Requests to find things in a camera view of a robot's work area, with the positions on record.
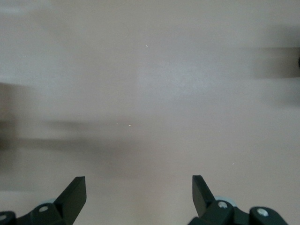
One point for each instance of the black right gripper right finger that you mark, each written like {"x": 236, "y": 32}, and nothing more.
{"x": 201, "y": 199}

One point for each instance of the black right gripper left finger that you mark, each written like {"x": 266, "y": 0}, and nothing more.
{"x": 70, "y": 199}

